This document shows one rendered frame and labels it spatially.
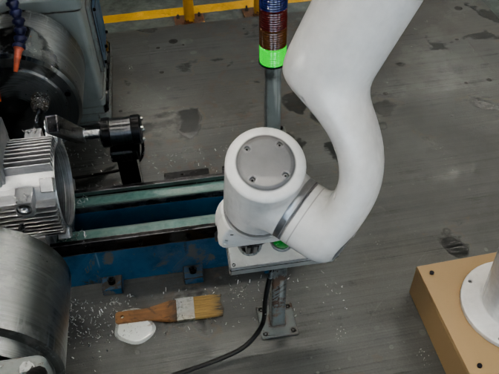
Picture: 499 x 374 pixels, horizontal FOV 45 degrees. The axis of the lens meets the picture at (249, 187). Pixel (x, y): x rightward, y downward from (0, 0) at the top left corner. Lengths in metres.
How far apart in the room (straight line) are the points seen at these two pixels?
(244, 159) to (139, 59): 1.25
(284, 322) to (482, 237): 0.48
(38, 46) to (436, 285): 0.88
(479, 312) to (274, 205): 0.59
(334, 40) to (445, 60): 1.32
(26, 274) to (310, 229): 0.42
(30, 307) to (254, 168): 0.39
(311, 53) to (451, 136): 1.05
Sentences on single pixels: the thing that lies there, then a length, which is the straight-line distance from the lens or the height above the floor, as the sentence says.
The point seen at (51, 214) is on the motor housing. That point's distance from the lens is 1.08.
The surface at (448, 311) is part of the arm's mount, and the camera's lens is 1.12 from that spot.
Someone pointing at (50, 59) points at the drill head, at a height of 1.13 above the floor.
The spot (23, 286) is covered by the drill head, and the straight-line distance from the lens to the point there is 0.87.
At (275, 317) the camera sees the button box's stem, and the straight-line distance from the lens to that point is 1.13.
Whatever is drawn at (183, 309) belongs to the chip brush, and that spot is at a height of 0.81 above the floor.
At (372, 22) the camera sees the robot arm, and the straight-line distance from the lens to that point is 0.55.
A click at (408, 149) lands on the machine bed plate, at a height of 0.80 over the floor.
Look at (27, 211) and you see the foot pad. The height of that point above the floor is 1.06.
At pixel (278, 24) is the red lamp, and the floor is 1.14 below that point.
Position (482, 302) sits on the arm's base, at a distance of 1.13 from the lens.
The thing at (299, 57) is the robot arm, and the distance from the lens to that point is 0.57.
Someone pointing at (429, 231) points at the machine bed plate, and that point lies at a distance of 1.34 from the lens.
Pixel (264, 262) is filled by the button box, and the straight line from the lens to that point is 0.93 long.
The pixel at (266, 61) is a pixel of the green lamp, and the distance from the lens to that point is 1.34.
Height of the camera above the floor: 1.79
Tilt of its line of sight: 45 degrees down
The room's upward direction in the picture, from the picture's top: 2 degrees counter-clockwise
